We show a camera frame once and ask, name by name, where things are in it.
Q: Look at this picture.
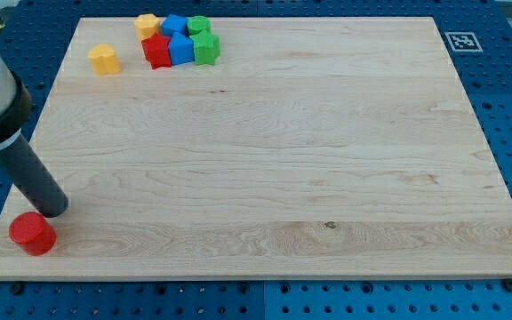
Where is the red cylinder block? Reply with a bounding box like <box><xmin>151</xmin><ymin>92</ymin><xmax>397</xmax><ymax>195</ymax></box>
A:
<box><xmin>8</xmin><ymin>212</ymin><xmax>57</xmax><ymax>256</ymax></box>

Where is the white fiducial marker tag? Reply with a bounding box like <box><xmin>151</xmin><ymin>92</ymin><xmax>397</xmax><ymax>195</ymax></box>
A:
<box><xmin>445</xmin><ymin>31</ymin><xmax>483</xmax><ymax>52</ymax></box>

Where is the green star block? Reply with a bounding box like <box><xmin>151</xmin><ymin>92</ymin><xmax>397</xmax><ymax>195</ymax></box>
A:
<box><xmin>190</xmin><ymin>30</ymin><xmax>220</xmax><ymax>66</ymax></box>

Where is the yellow heart block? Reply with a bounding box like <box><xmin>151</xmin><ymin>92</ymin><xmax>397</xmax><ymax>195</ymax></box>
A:
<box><xmin>87</xmin><ymin>44</ymin><xmax>122</xmax><ymax>76</ymax></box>

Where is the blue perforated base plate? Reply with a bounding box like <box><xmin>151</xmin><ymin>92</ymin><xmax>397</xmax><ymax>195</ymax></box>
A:
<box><xmin>0</xmin><ymin>0</ymin><xmax>512</xmax><ymax>319</ymax></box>

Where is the blue block rear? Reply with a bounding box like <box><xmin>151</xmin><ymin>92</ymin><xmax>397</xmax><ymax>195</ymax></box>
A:
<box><xmin>161</xmin><ymin>14</ymin><xmax>188</xmax><ymax>36</ymax></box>

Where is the blue cube block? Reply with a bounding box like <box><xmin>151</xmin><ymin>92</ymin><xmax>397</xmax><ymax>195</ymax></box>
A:
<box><xmin>168</xmin><ymin>32</ymin><xmax>195</xmax><ymax>65</ymax></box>

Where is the green cylinder block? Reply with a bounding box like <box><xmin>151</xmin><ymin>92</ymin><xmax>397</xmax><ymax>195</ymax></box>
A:
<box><xmin>187</xmin><ymin>15</ymin><xmax>212</xmax><ymax>36</ymax></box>

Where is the red star block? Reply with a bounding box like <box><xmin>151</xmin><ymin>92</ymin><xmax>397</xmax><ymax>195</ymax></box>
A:
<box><xmin>141</xmin><ymin>33</ymin><xmax>172</xmax><ymax>69</ymax></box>

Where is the light wooden board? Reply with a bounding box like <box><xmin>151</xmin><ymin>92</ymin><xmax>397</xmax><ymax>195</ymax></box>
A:
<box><xmin>0</xmin><ymin>17</ymin><xmax>512</xmax><ymax>282</ymax></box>

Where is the yellow hexagon block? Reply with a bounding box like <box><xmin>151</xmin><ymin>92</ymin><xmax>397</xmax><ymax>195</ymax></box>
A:
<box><xmin>133</xmin><ymin>13</ymin><xmax>161</xmax><ymax>42</ymax></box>

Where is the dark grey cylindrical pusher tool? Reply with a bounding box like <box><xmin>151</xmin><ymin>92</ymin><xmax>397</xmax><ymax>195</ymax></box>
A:
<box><xmin>0</xmin><ymin>131</ymin><xmax>68</xmax><ymax>218</ymax></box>

